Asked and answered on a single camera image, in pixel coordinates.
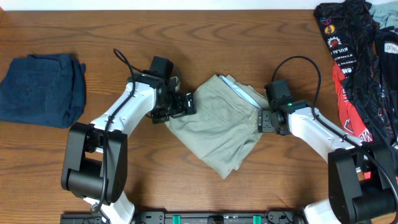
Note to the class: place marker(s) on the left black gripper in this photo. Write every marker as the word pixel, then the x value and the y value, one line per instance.
pixel 179 106

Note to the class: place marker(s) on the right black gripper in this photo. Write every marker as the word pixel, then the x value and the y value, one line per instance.
pixel 265 121

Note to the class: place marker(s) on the khaki green shorts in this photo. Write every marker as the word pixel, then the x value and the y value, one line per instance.
pixel 223 131

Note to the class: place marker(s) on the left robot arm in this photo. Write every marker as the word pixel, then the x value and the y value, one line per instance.
pixel 95 162

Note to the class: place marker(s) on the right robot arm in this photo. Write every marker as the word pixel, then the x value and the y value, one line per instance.
pixel 361 180

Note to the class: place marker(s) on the red printed t-shirt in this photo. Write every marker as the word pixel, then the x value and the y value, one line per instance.
pixel 350 119

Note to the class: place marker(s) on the black printed garment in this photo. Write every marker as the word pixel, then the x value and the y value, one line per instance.
pixel 349 33

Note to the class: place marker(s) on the folded navy blue shorts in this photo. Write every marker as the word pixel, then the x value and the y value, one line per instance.
pixel 46 90

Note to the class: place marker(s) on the light grey-blue garment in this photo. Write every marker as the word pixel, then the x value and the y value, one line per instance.
pixel 385 14

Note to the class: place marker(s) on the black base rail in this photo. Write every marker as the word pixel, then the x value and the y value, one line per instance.
pixel 269 217

